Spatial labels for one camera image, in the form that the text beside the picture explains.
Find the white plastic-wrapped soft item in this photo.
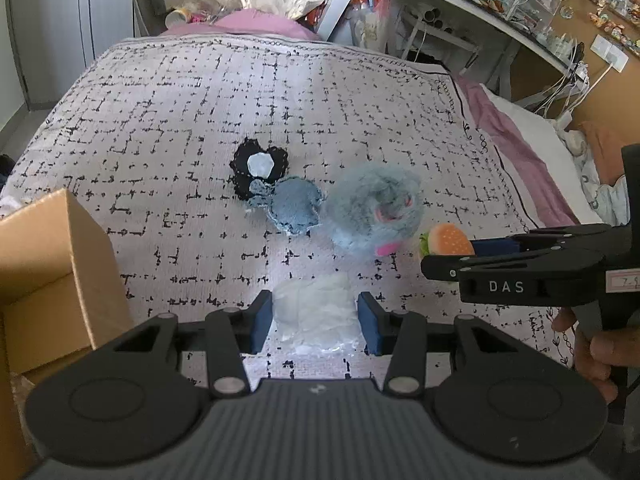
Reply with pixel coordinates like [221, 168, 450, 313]
[272, 272, 362, 356]

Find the blue denim pouch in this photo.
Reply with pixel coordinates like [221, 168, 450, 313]
[247, 177, 323, 236]

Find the grey door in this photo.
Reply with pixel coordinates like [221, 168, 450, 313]
[6, 0, 134, 110]

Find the pink bed sheet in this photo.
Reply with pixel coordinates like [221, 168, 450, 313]
[456, 76, 579, 228]

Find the white desk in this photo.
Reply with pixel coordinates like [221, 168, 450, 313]
[317, 0, 570, 84]

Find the hamburger plush toy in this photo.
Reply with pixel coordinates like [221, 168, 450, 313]
[419, 223, 475, 258]

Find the open cardboard box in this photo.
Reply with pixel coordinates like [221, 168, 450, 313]
[1, 188, 134, 479]

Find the pink pillow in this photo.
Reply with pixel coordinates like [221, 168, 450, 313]
[163, 9, 321, 41]

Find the person's right hand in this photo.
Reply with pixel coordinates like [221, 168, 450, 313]
[552, 308, 618, 404]

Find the white black patterned bedspread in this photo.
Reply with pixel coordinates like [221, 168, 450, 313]
[1, 34, 573, 365]

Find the grey fluffy plush toy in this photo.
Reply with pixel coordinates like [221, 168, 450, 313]
[323, 162, 424, 258]

